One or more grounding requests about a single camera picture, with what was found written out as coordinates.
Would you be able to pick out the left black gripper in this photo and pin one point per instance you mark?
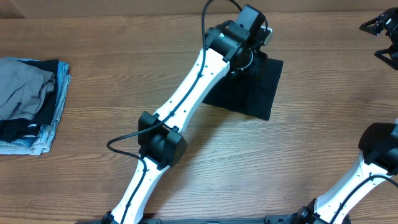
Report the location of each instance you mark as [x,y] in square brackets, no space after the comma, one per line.
[252,66]

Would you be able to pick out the light blue folded jeans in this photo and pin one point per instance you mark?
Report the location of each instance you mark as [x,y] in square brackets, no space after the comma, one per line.
[43,142]

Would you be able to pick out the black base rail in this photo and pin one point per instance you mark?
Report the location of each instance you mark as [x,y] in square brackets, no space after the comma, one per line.
[270,219]

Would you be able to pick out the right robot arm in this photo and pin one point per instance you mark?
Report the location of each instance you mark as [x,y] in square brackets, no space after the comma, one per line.
[376,163]

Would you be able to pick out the grey folded garment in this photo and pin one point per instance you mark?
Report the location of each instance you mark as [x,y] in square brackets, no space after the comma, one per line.
[23,89]

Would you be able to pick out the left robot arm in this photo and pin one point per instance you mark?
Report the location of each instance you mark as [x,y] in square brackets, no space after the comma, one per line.
[228,48]

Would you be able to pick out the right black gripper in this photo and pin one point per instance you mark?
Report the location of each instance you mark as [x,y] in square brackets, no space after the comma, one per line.
[392,34]

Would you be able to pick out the black folded garment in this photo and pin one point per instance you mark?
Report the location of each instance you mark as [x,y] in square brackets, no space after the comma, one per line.
[22,128]

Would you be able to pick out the black t-shirt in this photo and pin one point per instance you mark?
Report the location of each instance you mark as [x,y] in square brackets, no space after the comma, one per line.
[248,95]

